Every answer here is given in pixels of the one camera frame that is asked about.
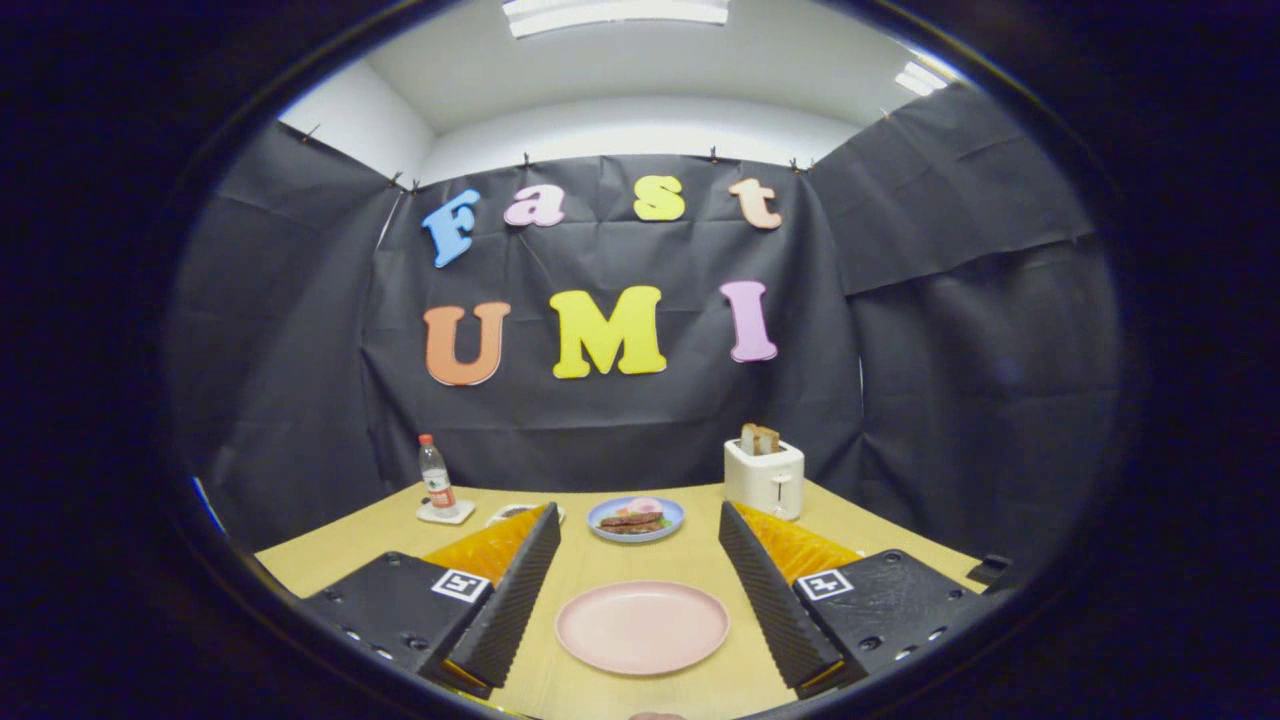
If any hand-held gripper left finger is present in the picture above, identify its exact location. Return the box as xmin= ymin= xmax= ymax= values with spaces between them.
xmin=300 ymin=500 xmax=563 ymax=701

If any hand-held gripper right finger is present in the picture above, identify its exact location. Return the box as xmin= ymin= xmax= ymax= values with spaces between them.
xmin=716 ymin=498 xmax=986 ymax=701

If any white divided sauce dish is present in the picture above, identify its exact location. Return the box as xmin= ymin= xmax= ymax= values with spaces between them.
xmin=486 ymin=503 xmax=567 ymax=528

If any cream white toaster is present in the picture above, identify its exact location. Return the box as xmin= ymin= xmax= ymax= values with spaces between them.
xmin=723 ymin=437 xmax=806 ymax=522

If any pink round plate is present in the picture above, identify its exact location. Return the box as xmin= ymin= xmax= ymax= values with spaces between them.
xmin=555 ymin=580 xmax=732 ymax=677

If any light blue plate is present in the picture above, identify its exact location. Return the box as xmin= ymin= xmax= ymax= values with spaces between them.
xmin=587 ymin=496 xmax=687 ymax=544

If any clear plastic water bottle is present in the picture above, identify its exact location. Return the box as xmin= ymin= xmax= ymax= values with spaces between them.
xmin=418 ymin=433 xmax=458 ymax=518

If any sandwich with ham slice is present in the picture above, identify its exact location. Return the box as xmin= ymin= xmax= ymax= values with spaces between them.
xmin=598 ymin=498 xmax=673 ymax=535

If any small ceiling light panel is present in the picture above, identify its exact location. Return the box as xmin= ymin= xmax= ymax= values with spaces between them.
xmin=893 ymin=60 xmax=949 ymax=98

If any large ceiling light panel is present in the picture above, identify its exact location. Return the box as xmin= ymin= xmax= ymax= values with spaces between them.
xmin=500 ymin=0 xmax=731 ymax=39

